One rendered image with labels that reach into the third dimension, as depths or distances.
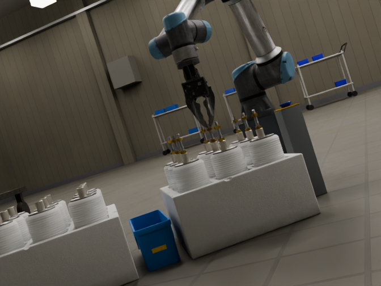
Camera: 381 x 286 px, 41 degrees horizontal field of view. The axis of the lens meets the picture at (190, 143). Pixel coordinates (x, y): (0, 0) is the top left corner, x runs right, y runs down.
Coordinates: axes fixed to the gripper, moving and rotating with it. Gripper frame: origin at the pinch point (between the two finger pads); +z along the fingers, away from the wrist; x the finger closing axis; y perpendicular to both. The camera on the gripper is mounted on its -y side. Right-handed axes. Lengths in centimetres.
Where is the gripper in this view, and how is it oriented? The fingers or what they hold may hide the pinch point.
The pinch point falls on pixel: (207, 123)
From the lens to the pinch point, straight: 161.6
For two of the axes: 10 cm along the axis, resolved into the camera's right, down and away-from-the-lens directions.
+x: 9.5, -3.0, -1.2
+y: -1.1, 0.6, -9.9
